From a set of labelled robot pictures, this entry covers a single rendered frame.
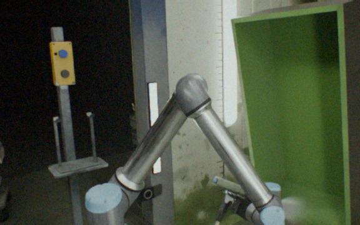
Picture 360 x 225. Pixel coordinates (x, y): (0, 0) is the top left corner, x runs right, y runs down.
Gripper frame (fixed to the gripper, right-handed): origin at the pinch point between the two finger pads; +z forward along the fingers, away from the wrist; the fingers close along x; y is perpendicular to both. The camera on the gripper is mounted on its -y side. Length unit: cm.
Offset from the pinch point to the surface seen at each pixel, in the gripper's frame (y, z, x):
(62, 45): -37, 76, -97
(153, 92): -35, 67, -35
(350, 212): -15, -35, 48
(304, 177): -23, 18, 71
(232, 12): -113, 70, -3
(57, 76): -19, 76, -92
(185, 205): 32, 73, 29
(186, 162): 1, 73, 14
